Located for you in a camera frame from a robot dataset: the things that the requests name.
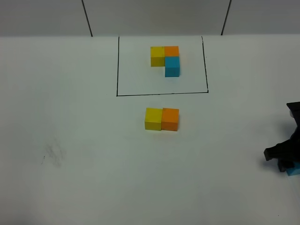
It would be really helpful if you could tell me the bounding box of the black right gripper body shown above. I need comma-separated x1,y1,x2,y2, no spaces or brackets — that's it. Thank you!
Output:
286,101,300,150

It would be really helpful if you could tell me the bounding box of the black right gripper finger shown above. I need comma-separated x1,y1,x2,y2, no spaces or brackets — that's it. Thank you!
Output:
264,140,296,173

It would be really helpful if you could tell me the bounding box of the template blue cube block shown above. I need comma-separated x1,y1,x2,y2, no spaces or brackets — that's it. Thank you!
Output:
165,56,180,77

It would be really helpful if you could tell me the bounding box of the template orange cube block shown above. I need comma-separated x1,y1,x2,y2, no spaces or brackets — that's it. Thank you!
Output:
165,46,180,57

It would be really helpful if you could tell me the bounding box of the template yellow cube block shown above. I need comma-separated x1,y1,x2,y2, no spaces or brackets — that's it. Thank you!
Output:
150,46,165,67

